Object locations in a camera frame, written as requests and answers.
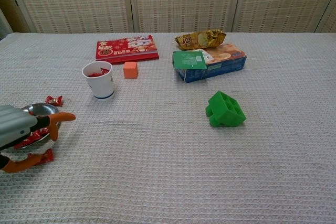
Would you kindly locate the left robot hand silver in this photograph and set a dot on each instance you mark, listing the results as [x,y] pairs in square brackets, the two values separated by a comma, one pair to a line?
[15,124]

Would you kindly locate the round metal plate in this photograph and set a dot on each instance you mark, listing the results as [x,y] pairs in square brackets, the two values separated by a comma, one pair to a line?
[42,108]

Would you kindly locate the white paper cup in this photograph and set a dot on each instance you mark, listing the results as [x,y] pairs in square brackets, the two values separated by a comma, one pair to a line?
[102,87]

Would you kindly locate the brown folding screen panel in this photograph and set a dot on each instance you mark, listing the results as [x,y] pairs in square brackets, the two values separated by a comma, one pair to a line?
[10,11]

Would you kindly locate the orange cube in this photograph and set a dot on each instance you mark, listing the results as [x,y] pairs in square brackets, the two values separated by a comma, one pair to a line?
[130,70]

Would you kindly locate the red desk calendar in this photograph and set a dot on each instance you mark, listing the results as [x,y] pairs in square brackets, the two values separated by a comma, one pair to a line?
[123,48]

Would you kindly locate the woven folding screen panel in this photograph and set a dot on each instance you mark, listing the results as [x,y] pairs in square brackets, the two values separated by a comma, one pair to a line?
[183,1]
[331,22]
[283,1]
[73,1]

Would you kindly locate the white woven tablecloth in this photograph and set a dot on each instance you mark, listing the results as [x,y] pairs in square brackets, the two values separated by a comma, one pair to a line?
[168,169]

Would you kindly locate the gold snack bag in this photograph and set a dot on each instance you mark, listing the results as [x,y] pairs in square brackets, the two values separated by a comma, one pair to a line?
[199,40]

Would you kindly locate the green building block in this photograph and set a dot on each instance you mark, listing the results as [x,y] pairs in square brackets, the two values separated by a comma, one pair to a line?
[225,111]

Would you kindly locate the blue biscuit box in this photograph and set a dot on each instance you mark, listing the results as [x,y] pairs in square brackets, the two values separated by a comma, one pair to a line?
[225,61]

